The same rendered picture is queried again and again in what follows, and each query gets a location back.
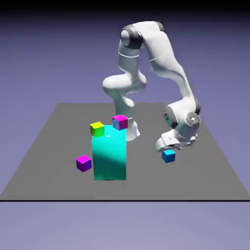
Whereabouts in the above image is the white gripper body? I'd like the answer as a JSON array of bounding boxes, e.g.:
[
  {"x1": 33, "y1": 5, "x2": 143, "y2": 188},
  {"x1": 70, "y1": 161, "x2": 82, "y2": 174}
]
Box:
[{"x1": 155, "y1": 129, "x2": 193, "y2": 153}]

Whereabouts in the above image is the small magenta and purple cube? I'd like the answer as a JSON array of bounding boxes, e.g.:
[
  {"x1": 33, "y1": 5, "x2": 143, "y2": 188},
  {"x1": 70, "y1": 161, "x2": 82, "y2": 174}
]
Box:
[{"x1": 76, "y1": 154, "x2": 92, "y2": 173}]

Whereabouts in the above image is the small magenta and blue cube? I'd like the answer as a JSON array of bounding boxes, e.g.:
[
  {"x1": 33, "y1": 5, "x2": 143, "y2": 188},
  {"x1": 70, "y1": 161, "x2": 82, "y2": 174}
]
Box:
[{"x1": 112, "y1": 114, "x2": 129, "y2": 131}]

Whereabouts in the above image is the large cyan box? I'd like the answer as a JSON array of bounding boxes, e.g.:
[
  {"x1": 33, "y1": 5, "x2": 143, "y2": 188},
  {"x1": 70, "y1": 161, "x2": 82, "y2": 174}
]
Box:
[{"x1": 91, "y1": 125, "x2": 127, "y2": 181}]

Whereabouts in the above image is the small yellow cube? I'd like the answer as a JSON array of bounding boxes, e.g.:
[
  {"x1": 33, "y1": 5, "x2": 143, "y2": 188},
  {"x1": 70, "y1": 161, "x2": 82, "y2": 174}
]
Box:
[{"x1": 89, "y1": 121, "x2": 105, "y2": 138}]

